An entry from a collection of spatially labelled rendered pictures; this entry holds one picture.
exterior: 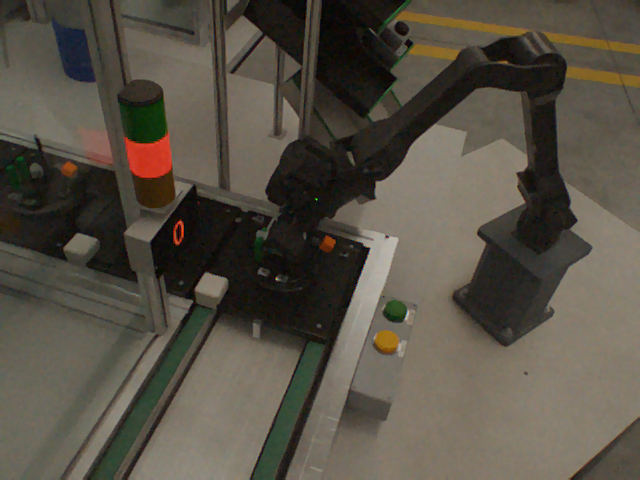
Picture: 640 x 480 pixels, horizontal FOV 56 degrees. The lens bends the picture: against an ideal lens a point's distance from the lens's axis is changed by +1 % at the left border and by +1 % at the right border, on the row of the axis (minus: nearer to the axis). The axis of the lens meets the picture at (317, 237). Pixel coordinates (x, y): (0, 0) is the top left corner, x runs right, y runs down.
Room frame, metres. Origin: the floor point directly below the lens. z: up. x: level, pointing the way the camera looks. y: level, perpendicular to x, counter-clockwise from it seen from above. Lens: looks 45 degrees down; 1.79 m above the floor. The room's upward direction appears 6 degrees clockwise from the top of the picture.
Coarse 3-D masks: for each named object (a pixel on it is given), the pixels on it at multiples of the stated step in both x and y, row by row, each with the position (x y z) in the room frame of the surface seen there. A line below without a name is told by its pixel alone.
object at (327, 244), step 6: (312, 240) 0.71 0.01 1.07; (318, 240) 0.71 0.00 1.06; (324, 240) 0.70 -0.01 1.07; (330, 240) 0.71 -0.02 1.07; (318, 246) 0.70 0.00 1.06; (324, 246) 0.70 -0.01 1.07; (330, 246) 0.70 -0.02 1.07; (318, 252) 0.70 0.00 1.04; (324, 252) 0.70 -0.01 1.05; (312, 258) 0.72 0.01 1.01; (318, 258) 0.70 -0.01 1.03; (312, 264) 0.70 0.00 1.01
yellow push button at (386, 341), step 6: (384, 330) 0.61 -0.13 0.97; (378, 336) 0.59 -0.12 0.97; (384, 336) 0.60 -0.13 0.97; (390, 336) 0.60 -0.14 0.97; (396, 336) 0.60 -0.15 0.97; (378, 342) 0.58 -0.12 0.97; (384, 342) 0.58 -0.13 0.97; (390, 342) 0.59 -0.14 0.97; (396, 342) 0.59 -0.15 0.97; (378, 348) 0.58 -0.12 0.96; (384, 348) 0.57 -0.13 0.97; (390, 348) 0.57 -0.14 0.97; (396, 348) 0.58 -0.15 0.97
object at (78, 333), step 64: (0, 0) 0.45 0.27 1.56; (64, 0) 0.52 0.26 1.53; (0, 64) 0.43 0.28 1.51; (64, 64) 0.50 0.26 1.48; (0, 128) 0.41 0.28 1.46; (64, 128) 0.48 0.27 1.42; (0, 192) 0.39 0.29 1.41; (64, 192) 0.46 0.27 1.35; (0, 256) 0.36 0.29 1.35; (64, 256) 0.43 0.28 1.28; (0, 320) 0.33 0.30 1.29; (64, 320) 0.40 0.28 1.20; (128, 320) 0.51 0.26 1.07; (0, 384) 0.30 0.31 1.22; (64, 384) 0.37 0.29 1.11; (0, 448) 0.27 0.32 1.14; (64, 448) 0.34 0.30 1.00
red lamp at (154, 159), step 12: (132, 144) 0.54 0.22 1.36; (144, 144) 0.54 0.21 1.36; (156, 144) 0.55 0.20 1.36; (168, 144) 0.57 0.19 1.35; (132, 156) 0.55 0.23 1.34; (144, 156) 0.54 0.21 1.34; (156, 156) 0.55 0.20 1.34; (168, 156) 0.56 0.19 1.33; (132, 168) 0.55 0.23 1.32; (144, 168) 0.54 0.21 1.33; (156, 168) 0.55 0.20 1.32; (168, 168) 0.56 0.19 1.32
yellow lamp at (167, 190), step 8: (136, 176) 0.55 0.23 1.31; (160, 176) 0.55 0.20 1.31; (168, 176) 0.56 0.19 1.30; (136, 184) 0.55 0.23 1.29; (144, 184) 0.54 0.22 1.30; (152, 184) 0.54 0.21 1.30; (160, 184) 0.55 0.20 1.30; (168, 184) 0.56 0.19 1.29; (136, 192) 0.55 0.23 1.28; (144, 192) 0.54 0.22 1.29; (152, 192) 0.54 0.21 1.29; (160, 192) 0.55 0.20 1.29; (168, 192) 0.55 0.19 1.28; (144, 200) 0.54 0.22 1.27; (152, 200) 0.54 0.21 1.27; (160, 200) 0.55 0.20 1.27; (168, 200) 0.55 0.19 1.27
